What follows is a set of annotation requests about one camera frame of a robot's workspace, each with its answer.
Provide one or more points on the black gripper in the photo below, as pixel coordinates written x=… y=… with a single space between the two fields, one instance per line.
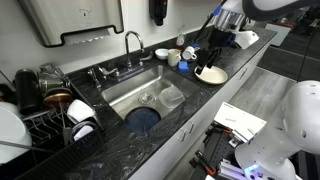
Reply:
x=220 y=38

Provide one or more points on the clear glass cup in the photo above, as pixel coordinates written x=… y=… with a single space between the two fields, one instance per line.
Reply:
x=146 y=99

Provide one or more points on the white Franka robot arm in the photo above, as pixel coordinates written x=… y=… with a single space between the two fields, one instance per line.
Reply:
x=293 y=126

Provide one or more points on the white round plate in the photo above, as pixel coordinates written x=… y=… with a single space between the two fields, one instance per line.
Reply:
x=215 y=77

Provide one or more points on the dark blue plate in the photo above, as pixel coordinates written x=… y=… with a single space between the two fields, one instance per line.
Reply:
x=142 y=120

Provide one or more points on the small dark rimmed plate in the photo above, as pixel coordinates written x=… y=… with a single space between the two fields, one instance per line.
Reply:
x=82 y=131

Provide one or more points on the stainless steel cup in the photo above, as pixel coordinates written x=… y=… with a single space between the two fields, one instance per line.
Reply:
x=50 y=80

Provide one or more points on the large white plate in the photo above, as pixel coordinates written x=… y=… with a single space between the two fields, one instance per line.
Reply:
x=11 y=133

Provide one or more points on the white printed mug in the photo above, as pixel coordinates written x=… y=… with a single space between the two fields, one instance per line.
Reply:
x=188 y=53

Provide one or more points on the blue sponge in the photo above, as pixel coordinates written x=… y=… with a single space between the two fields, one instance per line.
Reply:
x=182 y=66

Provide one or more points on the clear dish soap bottle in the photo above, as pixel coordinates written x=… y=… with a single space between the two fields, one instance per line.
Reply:
x=180 y=39

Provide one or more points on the cream ceramic mug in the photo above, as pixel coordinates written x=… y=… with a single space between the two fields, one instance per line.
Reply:
x=173 y=58

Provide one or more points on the small white bowl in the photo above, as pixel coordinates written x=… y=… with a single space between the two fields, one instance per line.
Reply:
x=162 y=54

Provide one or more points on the clear plastic container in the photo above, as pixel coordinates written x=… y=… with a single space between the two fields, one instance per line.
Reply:
x=171 y=97

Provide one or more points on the white flat box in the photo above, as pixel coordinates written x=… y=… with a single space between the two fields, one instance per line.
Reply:
x=238 y=120

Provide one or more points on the chrome sink faucet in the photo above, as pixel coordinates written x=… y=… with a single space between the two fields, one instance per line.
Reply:
x=128 y=50

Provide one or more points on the stainless steel sink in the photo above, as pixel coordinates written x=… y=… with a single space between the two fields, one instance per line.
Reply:
x=133 y=95

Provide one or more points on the black orange clamp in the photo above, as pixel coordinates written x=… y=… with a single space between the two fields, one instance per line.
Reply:
x=205 y=163

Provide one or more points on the aluminium extrusion bar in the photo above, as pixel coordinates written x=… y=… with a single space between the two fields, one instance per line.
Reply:
x=231 y=170

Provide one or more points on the chrome side sprayer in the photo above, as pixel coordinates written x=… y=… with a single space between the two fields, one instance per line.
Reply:
x=94 y=77

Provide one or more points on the steel paper towel dispenser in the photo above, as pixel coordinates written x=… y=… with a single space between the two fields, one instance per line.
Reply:
x=66 y=16

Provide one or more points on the black dish rack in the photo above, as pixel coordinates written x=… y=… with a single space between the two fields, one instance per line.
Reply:
x=83 y=146

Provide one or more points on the copper bottom pot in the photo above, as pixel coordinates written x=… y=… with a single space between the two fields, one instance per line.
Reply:
x=57 y=98

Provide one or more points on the black thermos bottle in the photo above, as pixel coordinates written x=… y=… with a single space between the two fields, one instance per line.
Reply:
x=26 y=91

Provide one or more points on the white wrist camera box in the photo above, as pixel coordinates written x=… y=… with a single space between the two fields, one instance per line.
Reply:
x=246 y=38

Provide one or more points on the black wall soap dispenser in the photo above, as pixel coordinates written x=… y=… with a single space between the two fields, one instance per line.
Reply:
x=158 y=11

